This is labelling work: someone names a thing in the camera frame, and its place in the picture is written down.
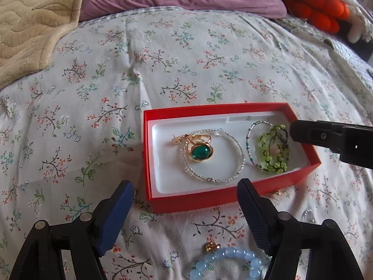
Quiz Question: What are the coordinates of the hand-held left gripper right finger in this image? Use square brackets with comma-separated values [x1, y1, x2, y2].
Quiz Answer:
[237, 178, 365, 280]

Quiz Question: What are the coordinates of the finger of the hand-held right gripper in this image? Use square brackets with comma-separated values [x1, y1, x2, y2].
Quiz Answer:
[290, 119, 344, 154]

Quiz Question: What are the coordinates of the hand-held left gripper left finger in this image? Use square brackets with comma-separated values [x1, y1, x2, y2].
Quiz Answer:
[10, 180, 135, 280]

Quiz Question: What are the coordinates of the green beaded bracelet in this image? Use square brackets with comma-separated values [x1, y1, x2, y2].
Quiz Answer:
[256, 124, 292, 173]

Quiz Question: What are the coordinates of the red jewelry box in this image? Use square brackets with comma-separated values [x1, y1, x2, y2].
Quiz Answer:
[142, 102, 321, 214]

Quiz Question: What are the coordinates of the small gold earring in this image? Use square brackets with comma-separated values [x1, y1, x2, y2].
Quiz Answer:
[171, 134, 190, 148]

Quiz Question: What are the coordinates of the orange plush toy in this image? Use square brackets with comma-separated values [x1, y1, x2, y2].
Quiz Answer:
[283, 0, 350, 34]

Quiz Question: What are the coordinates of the floral bed sheet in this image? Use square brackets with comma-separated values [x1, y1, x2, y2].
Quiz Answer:
[0, 6, 373, 280]

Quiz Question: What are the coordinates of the beige fleece blanket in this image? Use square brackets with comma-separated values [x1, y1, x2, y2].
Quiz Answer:
[0, 0, 108, 89]

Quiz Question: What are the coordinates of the light blue beaded bracelet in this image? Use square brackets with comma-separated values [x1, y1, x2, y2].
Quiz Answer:
[189, 246, 270, 280]

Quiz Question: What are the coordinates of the thin dark beaded bracelet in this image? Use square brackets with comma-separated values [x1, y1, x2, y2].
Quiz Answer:
[245, 121, 273, 170]

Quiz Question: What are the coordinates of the clear beaded bracelet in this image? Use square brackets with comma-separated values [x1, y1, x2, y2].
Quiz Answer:
[179, 128, 245, 185]

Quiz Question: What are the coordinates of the green stone gold ring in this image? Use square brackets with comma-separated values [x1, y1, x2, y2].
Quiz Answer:
[183, 134, 216, 164]

